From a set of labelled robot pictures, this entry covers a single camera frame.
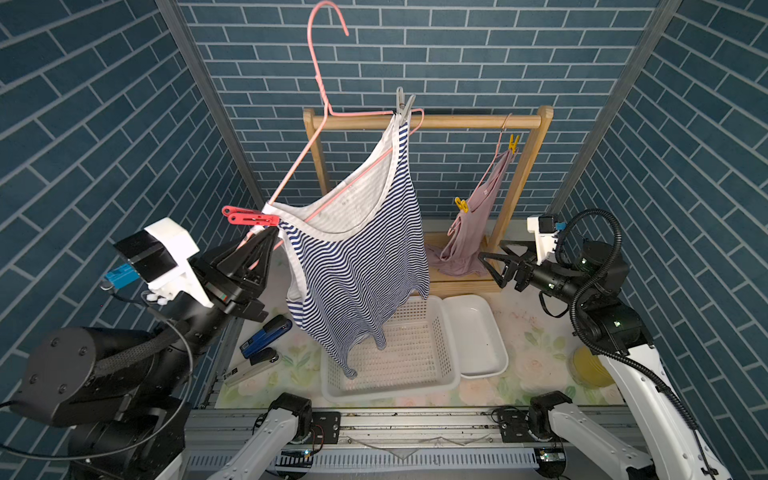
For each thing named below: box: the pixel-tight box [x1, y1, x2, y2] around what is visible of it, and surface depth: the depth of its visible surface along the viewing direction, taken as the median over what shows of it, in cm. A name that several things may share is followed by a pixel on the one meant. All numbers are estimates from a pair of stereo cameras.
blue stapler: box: [240, 314, 293, 359], surface depth 87 cm
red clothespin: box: [222, 205, 281, 227], surface depth 33 cm
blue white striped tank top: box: [262, 113, 431, 378], surface depth 50 cm
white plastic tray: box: [442, 294, 509, 379], surface depth 91 cm
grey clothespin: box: [396, 86, 416, 120], surface depth 45 cm
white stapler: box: [222, 347, 283, 387], surface depth 82 cm
